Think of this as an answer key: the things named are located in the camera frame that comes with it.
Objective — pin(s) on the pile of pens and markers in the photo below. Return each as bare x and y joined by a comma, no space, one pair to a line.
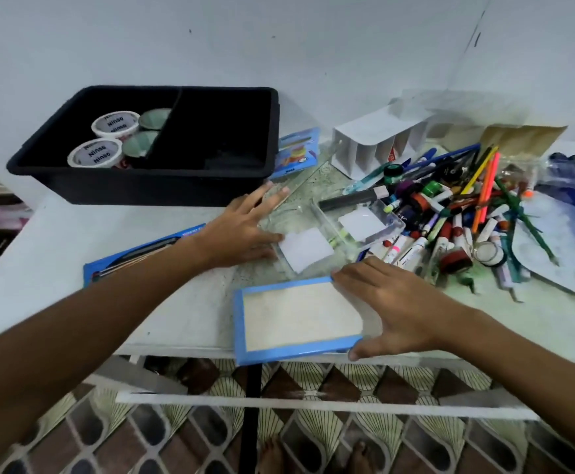
460,217

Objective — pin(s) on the brown cardboard sheet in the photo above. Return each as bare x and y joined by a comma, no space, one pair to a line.
519,139

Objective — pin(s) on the person's left little finger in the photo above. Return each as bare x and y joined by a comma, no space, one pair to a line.
234,201

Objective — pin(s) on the blue crayon packet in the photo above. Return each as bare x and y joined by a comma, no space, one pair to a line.
296,152

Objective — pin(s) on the black table leg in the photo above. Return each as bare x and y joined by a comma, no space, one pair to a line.
251,419

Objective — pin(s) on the person's left hand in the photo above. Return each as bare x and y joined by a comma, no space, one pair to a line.
228,236

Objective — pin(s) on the person's right thumb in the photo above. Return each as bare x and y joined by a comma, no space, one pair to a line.
366,348

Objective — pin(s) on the white table frame bar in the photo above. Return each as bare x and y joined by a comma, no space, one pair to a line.
317,404

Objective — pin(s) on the white lidded paint jar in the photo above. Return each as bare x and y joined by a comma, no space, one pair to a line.
115,123
95,152

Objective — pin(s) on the blue flat stationery packet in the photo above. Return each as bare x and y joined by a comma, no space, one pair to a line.
129,254

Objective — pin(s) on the person's left forearm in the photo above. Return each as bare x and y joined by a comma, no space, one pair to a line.
85,330

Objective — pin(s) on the person's left middle finger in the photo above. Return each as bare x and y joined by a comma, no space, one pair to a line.
271,201

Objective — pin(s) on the blue framed box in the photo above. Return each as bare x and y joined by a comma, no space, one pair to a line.
297,318

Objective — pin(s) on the green lidded jar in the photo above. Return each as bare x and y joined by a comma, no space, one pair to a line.
155,118
140,144

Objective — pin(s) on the person's left thumb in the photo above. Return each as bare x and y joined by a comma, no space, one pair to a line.
260,253

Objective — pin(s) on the person's foot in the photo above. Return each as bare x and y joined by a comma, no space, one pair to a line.
359,460
271,459

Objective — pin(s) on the black plastic bin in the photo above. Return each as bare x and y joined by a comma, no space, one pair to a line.
218,138

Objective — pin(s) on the white cardboard divider box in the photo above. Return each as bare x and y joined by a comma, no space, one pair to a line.
373,135

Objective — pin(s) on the person's right foot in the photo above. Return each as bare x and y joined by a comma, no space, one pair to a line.
359,460

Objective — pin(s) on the clear plastic container white label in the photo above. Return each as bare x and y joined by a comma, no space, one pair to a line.
364,223
307,249

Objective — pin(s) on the person's right hand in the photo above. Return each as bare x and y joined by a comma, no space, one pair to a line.
406,310

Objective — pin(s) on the white paper sheet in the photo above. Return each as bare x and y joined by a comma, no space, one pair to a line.
559,241

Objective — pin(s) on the person's left foot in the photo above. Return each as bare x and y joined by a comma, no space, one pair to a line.
271,459

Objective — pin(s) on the person's right forearm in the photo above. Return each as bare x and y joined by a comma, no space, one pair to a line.
534,370

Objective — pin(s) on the black marker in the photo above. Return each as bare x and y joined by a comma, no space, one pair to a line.
351,198

